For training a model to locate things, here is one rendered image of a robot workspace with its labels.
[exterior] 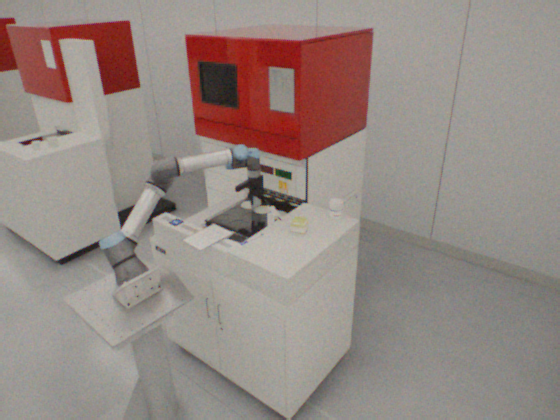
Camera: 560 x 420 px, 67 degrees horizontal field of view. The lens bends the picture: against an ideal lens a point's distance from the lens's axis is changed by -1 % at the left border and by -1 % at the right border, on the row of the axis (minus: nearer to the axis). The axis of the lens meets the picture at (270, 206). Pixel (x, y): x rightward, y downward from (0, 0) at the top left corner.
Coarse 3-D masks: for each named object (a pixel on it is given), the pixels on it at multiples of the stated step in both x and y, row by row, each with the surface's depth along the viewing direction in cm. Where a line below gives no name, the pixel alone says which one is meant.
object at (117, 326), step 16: (160, 272) 207; (96, 288) 197; (112, 288) 196; (176, 288) 195; (80, 304) 187; (96, 304) 186; (112, 304) 186; (144, 304) 186; (160, 304) 185; (176, 304) 185; (96, 320) 177; (112, 320) 177; (128, 320) 177; (144, 320) 177; (160, 320) 179; (112, 336) 169; (128, 336) 168
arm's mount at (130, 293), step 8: (152, 272) 187; (136, 280) 182; (144, 280) 186; (152, 280) 189; (120, 288) 181; (128, 288) 180; (136, 288) 183; (144, 288) 187; (152, 288) 190; (160, 288) 194; (120, 296) 185; (128, 296) 182; (136, 296) 185; (144, 296) 188; (128, 304) 183
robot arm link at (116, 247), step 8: (120, 232) 190; (104, 240) 186; (112, 240) 186; (120, 240) 187; (128, 240) 192; (104, 248) 186; (112, 248) 185; (120, 248) 186; (128, 248) 188; (112, 256) 185; (120, 256) 185; (112, 264) 186
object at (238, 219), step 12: (240, 204) 252; (264, 204) 251; (216, 216) 239; (228, 216) 239; (240, 216) 239; (252, 216) 238; (264, 216) 238; (228, 228) 227; (240, 228) 227; (252, 228) 226
